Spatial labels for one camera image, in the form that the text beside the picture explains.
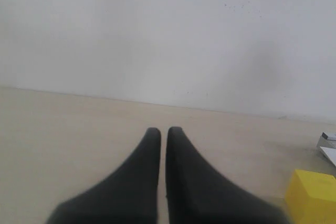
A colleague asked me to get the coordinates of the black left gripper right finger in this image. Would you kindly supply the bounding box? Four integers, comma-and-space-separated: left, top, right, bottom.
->
165, 126, 289, 224

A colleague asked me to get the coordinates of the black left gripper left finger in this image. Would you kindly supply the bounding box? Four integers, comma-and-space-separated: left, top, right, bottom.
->
47, 127, 161, 223

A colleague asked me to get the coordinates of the yellow foam cube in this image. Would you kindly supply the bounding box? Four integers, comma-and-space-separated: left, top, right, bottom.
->
285, 169, 335, 224

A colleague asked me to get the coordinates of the white paper sheet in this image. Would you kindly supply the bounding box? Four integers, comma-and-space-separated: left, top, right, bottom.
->
319, 146, 336, 167

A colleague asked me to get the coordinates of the grey paper cutter base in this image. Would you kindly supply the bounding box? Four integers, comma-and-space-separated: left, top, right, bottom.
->
317, 132, 336, 149

